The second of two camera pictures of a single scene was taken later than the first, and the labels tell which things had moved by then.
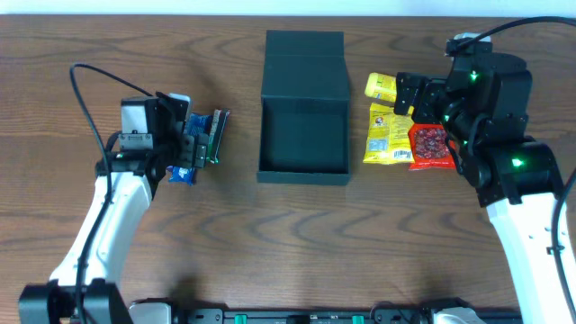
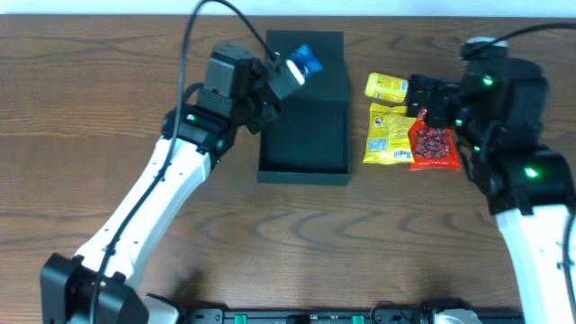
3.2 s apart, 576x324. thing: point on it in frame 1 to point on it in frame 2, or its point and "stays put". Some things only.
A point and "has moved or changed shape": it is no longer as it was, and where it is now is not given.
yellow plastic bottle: [381, 86] stays put
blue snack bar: [196, 124] has moved or changed shape
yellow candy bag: [389, 141] stays put
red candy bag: [428, 148] stays put
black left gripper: [198, 149] to [259, 115]
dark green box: [305, 112] stays put
